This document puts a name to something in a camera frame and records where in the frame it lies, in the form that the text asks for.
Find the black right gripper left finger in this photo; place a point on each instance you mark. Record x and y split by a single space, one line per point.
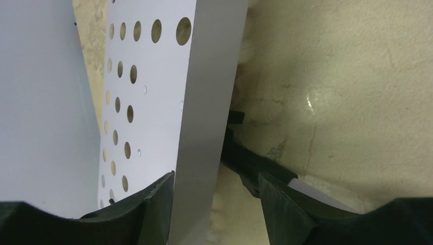
142 218

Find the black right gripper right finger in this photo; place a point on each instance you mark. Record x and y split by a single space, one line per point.
292 217

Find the white perforated music stand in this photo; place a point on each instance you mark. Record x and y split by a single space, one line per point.
168 71

